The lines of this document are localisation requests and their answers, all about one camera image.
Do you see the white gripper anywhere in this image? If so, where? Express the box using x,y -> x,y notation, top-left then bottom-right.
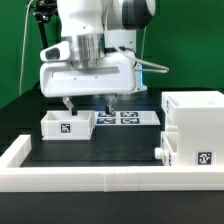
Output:
40,53 -> 136,116

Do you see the white drawer box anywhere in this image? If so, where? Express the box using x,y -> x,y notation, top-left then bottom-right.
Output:
154,131 -> 177,166
41,110 -> 95,140

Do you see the white drawer cabinet frame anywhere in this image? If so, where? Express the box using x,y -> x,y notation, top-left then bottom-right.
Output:
161,91 -> 224,166

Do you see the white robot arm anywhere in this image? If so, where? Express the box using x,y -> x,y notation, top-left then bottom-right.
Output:
40,0 -> 169,115

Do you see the white fiducial marker plate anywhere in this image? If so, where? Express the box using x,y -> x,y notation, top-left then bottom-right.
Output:
95,111 -> 160,126

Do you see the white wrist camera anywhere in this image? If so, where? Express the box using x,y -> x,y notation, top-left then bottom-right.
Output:
40,41 -> 71,62

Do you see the white workspace border frame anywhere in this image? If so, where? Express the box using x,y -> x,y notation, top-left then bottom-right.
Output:
0,135 -> 224,192

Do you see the black camera stand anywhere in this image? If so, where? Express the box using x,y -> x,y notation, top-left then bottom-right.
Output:
31,0 -> 58,49

